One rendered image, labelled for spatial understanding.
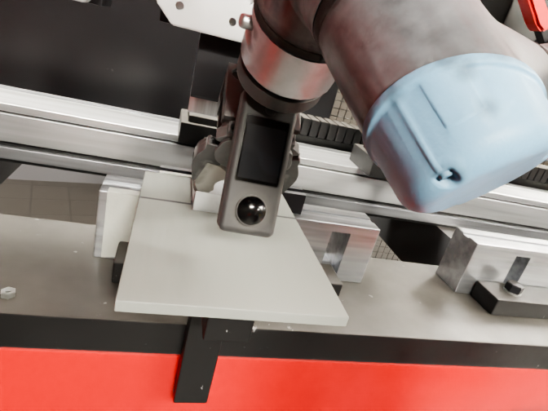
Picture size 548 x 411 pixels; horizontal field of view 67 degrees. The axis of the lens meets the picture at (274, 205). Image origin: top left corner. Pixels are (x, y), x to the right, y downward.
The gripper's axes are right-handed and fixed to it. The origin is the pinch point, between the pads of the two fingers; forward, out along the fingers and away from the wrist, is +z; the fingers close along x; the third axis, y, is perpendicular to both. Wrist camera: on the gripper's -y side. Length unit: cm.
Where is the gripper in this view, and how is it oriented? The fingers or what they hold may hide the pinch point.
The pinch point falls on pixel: (229, 200)
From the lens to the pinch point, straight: 48.3
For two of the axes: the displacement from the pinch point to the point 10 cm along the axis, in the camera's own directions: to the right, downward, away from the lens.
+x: -9.5, -1.5, -2.6
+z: -3.0, 4.1, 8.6
